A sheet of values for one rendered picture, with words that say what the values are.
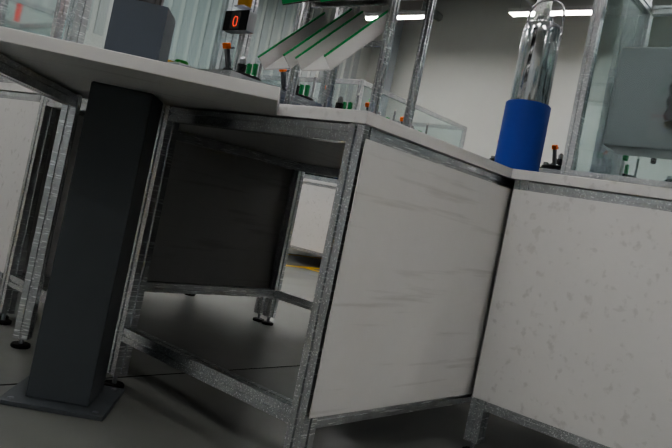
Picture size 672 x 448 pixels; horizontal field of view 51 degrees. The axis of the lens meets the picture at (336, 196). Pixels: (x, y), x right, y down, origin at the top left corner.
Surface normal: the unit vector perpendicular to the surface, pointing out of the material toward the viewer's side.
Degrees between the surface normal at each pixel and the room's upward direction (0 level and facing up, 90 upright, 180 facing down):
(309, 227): 90
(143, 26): 90
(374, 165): 90
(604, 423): 90
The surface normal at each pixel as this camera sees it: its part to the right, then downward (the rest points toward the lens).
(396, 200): 0.76, 0.14
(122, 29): 0.09, 0.00
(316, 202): -0.63, -0.15
